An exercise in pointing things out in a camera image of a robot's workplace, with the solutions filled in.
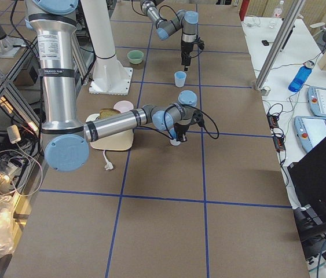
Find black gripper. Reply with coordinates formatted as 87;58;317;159
181;41;193;71
174;123;190;142

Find blue cup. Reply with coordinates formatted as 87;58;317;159
169;128;181;146
174;71;186;87

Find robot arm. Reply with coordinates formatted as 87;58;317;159
25;1;197;172
140;1;204;72

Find green bowl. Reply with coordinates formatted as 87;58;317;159
127;50;144;65

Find cream toaster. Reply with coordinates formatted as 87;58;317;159
90;130;134;151

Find pink bowl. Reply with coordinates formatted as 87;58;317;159
113;100;134;113

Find white power plug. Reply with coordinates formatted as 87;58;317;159
102;150;114;171

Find toast slice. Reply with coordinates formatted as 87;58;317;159
98;108;120;119

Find blue water bottle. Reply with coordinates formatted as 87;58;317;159
288;60;315;93

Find lower teach pendant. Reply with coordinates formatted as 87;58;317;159
294;116;326;153

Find black laptop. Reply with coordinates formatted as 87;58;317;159
287;137;326;213

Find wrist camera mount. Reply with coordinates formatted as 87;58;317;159
191;111;205;128
193;36;205;51

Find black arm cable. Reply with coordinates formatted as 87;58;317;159
162;104;219;141
158;4;206;58

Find white pedestal base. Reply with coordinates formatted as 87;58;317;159
81;0;133;95

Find aluminium frame post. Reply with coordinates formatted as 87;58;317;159
253;0;306;96

